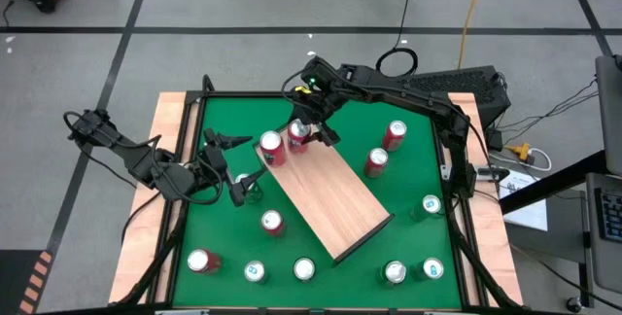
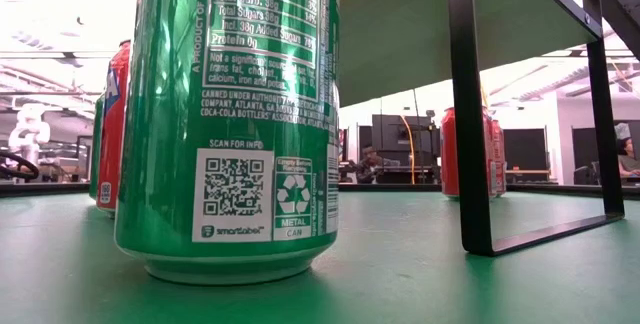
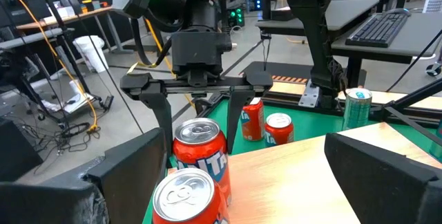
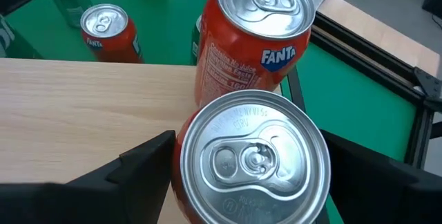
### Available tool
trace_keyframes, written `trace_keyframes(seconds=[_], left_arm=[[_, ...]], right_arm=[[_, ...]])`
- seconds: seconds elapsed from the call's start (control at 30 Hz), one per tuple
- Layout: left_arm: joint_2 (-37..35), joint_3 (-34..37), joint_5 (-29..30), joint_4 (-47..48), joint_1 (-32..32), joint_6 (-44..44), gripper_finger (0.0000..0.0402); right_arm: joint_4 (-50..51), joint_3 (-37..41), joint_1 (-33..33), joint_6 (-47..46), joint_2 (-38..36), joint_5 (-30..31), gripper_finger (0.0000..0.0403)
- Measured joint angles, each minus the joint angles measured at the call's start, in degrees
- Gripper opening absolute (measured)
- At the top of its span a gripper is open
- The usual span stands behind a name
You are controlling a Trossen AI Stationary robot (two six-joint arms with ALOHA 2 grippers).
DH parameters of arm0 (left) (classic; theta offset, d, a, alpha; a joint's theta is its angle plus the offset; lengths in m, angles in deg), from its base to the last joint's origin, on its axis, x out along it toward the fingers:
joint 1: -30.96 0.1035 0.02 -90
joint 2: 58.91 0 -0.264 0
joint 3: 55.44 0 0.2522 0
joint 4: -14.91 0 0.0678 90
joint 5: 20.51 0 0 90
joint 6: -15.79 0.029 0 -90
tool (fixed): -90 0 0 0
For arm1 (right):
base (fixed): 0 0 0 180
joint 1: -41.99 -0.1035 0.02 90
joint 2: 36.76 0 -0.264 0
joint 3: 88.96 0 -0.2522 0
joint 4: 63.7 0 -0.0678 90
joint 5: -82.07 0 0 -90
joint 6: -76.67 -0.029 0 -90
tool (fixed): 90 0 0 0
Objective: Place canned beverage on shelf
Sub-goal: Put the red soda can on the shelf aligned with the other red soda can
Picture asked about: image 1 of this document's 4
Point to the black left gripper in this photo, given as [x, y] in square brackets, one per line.
[214, 162]

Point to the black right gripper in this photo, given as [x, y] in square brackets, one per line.
[318, 103]

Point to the red Fanta can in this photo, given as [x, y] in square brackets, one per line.
[297, 132]
[272, 220]
[271, 142]
[396, 130]
[378, 157]
[199, 260]

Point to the green Sprite can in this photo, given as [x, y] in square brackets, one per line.
[304, 269]
[255, 196]
[395, 271]

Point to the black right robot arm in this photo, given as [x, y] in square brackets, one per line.
[413, 95]

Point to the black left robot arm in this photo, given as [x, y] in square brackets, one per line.
[141, 162]

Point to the wooden board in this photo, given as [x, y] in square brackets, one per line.
[330, 193]

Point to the slim green can blue tab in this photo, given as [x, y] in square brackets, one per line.
[432, 269]
[431, 204]
[254, 271]

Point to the black computer case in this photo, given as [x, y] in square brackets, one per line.
[466, 84]

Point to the green table mat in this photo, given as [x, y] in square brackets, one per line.
[350, 286]

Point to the yellow power plug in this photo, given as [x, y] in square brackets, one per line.
[519, 150]

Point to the white paper sheet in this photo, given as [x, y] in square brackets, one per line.
[529, 208]

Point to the black mat orange stripes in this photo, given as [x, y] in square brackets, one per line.
[24, 281]

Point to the grey monitor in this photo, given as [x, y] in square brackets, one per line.
[610, 106]

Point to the black keyboard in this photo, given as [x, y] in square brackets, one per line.
[611, 214]

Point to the black caster wheel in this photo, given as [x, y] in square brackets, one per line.
[573, 303]

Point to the grey keyboard tray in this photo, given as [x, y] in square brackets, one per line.
[605, 266]

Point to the black aluminium rig frame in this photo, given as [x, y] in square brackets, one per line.
[243, 94]

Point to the black desk frame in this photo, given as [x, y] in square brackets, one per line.
[559, 179]

